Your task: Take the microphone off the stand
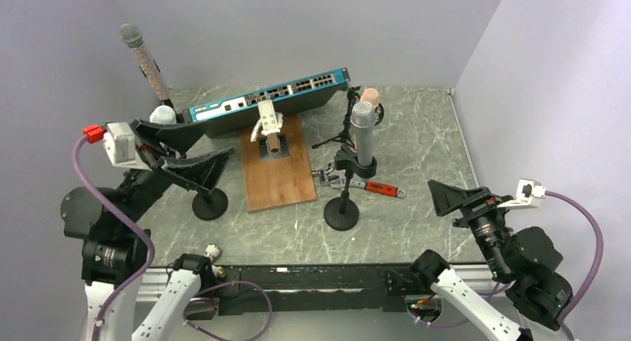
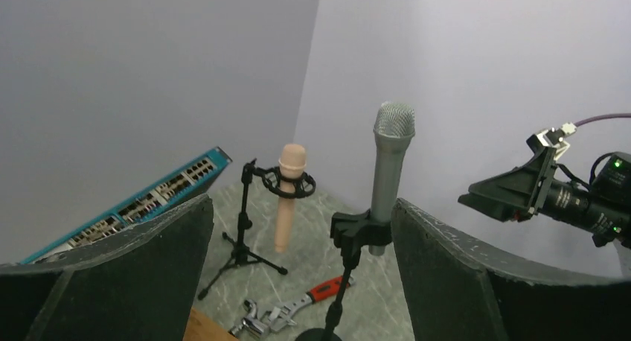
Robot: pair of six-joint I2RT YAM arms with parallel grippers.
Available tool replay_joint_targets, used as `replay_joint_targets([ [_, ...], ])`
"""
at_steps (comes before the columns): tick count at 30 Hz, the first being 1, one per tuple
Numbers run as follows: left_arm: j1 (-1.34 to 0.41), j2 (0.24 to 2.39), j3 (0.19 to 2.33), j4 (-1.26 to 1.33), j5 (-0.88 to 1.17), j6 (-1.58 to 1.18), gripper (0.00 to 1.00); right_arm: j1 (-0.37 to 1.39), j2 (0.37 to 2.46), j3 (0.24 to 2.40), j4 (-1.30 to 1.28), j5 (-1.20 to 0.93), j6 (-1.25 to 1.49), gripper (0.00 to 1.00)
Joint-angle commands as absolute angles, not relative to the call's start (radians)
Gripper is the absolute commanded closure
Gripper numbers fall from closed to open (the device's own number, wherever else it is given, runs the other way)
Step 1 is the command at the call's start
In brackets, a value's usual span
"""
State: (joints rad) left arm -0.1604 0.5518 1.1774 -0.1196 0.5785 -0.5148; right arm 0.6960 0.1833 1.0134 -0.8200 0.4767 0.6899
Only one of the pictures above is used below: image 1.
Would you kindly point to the glitter microphone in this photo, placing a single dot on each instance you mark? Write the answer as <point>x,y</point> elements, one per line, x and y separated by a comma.
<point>133,38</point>

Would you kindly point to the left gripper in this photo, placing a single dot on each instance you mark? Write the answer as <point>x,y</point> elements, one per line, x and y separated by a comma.
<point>201,170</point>

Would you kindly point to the glitter mic stand base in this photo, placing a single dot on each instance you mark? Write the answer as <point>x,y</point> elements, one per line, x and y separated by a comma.
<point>180,116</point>

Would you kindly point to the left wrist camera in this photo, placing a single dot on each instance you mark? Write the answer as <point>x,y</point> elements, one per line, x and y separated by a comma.
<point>118,141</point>

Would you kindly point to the black round base stand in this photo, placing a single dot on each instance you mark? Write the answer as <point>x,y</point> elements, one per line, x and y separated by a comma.
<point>210,206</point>

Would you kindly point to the black tripod mic stand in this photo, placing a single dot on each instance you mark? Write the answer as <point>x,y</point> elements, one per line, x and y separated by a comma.
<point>344,137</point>

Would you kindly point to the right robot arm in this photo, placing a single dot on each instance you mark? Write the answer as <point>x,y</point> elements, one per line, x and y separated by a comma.
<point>524,263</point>

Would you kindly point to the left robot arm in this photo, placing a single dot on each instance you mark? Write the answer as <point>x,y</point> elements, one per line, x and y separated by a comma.
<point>117,252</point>

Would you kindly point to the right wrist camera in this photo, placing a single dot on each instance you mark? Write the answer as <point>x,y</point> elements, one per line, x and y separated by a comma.
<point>529,194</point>

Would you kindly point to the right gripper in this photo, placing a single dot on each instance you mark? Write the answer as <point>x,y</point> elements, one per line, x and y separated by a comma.
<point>446,197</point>

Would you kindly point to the pink microphone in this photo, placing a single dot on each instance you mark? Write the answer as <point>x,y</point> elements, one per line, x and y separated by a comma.
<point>371,95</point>

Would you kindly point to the silver microphone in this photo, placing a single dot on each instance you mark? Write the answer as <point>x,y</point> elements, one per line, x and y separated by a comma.
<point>363,119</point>

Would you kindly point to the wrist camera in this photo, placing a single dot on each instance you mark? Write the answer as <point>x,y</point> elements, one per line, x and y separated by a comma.
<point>118,141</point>
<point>529,194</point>

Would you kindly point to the red handled adjustable wrench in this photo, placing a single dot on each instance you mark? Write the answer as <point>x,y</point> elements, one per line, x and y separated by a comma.
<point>329,177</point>

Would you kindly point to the white microphone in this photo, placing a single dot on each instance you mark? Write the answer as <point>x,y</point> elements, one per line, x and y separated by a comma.
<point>159,116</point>

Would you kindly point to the wooden board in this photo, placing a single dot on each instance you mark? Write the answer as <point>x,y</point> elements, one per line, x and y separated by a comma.
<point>272,182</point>

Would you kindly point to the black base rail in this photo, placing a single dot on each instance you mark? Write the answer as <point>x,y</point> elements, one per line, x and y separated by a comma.
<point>314,287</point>

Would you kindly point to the white metal lever handle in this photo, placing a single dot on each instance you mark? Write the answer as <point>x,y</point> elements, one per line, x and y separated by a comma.
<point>268,125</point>

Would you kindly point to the black clamp mic stand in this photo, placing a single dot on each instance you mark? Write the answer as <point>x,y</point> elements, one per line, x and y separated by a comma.
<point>342,213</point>

